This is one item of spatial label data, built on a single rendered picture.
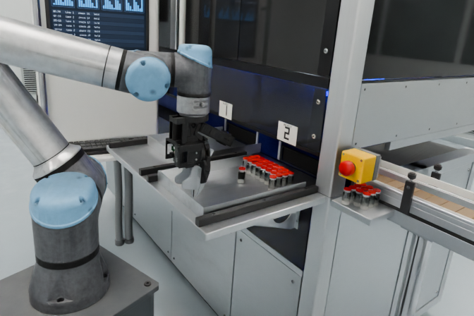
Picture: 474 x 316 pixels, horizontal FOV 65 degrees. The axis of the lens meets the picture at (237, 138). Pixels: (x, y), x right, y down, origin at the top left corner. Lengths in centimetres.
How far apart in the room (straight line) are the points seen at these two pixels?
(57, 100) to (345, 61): 117
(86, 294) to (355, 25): 84
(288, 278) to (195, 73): 79
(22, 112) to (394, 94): 97
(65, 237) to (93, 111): 103
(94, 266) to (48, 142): 27
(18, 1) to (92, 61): 555
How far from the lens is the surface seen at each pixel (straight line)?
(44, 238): 77
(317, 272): 122
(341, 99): 102
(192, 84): 81
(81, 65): 68
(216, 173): 117
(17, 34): 70
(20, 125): 86
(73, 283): 81
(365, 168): 100
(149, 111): 178
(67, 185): 78
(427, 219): 107
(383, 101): 116
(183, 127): 83
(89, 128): 174
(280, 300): 141
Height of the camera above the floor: 132
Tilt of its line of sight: 17 degrees down
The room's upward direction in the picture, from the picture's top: 4 degrees clockwise
